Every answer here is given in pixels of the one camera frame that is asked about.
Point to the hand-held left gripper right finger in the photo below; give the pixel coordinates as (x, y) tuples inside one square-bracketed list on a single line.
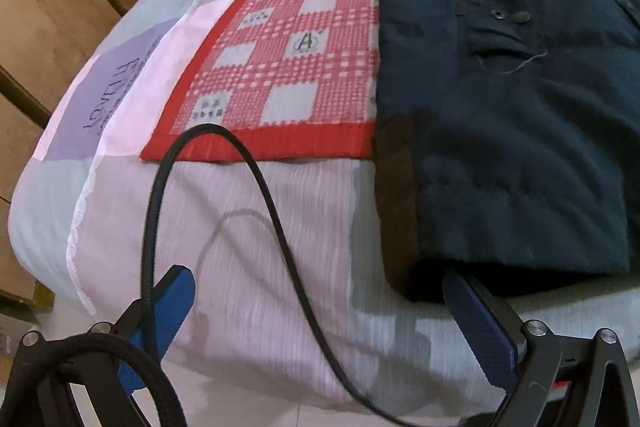
[(480, 327)]

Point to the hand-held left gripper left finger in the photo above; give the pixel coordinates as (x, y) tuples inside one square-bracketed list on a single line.
[(167, 317)]

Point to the dark navy padded jacket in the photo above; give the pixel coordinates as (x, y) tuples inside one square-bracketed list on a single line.
[(510, 132)]

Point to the purple white patchwork bedspread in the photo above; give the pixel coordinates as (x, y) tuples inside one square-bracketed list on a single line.
[(240, 322)]

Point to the red checkered mat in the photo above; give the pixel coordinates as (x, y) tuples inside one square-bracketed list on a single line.
[(300, 77)]

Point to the wooden wardrobe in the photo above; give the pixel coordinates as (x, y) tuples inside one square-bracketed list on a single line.
[(50, 7)]

